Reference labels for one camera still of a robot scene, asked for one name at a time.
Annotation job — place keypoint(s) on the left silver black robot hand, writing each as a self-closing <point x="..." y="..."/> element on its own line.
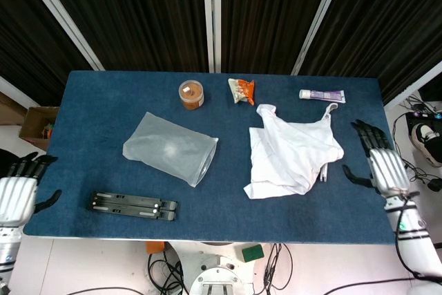
<point x="17" y="191"/>

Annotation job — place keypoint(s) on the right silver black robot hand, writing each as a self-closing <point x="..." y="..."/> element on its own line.
<point x="388" y="170"/>

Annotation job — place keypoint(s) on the white garment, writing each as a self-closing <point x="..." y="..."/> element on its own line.
<point x="293" y="150"/>

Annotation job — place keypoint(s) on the translucent plastic zip bag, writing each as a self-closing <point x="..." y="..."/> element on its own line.
<point x="169" y="146"/>

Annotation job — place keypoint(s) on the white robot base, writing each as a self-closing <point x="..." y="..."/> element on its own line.
<point x="214" y="267"/>

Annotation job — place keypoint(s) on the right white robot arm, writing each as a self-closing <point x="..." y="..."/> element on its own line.
<point x="414" y="243"/>

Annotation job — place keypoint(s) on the black and white shoe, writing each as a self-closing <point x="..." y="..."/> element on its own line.
<point x="426" y="139"/>

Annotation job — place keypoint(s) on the white folding stand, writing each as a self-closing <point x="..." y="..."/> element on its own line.
<point x="324" y="174"/>

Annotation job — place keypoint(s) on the brown cardboard box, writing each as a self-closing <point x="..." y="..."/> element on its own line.
<point x="32" y="125"/>

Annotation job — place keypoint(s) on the black power strip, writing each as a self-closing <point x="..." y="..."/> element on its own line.
<point x="426" y="112"/>

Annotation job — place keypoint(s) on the purple toothpaste tube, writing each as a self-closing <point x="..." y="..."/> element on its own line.
<point x="324" y="95"/>

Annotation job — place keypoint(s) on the black folding stand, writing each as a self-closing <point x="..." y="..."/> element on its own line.
<point x="131" y="205"/>

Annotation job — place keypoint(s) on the blue table cloth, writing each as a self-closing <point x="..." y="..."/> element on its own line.
<point x="103" y="101"/>

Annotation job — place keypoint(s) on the orange block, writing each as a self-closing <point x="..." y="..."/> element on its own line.
<point x="154" y="247"/>

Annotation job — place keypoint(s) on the green block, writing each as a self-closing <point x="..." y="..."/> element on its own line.
<point x="252" y="253"/>

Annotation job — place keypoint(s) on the crumpled orange snack wrapper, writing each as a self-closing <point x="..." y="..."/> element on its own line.
<point x="243" y="91"/>

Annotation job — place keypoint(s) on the clear jar of rubber bands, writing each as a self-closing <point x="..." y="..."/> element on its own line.
<point x="191" y="96"/>

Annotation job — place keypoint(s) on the dark pleated curtain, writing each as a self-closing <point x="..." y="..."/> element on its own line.
<point x="138" y="15"/>

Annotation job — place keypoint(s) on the white frame post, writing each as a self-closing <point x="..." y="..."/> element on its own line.
<point x="12" y="91"/>
<point x="321" y="15"/>
<point x="62" y="15"/>
<point x="207" y="15"/>
<point x="217" y="15"/>
<point x="414" y="86"/>

